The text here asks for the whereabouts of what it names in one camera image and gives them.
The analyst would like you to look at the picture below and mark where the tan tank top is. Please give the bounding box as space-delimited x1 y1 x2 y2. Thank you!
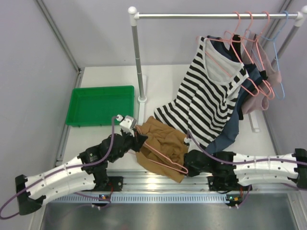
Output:
135 115 190 184

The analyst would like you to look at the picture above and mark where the pink wire hanger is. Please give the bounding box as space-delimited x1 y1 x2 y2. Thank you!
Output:
135 126 189 175

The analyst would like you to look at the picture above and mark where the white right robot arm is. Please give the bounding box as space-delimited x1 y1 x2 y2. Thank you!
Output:
184 149 307 191

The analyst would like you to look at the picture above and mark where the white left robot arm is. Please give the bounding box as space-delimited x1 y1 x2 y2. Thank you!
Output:
15 129 148 216

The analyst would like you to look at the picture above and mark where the black white striped tank top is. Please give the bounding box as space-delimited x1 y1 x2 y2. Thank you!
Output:
154 36 249 149

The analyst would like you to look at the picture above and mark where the pink hanger with navy top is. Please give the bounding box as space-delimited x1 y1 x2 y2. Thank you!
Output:
224 11 272 96

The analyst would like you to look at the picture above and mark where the pink hanger with striped top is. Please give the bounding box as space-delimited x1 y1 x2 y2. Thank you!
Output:
196 11 260 97

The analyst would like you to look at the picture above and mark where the navy blue tank top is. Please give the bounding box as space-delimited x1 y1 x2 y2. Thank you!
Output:
205 37 260 154

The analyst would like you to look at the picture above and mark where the dusty pink tank top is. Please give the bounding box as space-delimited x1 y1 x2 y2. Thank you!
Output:
241 33 282 115

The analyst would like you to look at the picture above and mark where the green plastic tray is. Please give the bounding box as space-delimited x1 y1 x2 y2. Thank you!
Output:
66 85 134 127

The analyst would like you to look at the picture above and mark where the metal clothes rack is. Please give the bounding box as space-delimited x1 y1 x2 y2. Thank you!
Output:
128 6 307 124

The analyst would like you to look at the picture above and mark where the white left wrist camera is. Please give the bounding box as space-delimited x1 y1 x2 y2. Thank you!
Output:
116 115 137 137

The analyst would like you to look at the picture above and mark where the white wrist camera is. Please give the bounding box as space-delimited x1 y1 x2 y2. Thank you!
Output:
184 136 194 146
116 115 137 137

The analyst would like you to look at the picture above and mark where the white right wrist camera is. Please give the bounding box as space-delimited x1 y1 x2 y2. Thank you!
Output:
184 136 194 146

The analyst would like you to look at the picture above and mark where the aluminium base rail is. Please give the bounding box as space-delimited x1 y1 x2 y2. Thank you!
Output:
38 169 298 204

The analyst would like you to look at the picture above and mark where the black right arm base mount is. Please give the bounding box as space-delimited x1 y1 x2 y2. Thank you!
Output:
207 176 240 192

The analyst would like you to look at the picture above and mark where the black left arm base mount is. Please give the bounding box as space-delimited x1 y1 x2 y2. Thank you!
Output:
83 176 123 192

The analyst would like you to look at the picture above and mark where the light blue wire hanger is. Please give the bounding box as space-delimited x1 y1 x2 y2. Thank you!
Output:
251 11 289 100

